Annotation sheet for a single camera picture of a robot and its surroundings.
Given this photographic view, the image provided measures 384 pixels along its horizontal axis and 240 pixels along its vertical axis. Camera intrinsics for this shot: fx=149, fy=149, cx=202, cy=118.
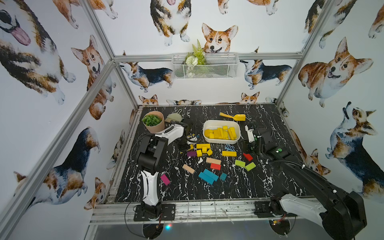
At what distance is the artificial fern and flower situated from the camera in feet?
2.68

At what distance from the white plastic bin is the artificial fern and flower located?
13.9 inches

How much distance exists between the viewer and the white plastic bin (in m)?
0.99
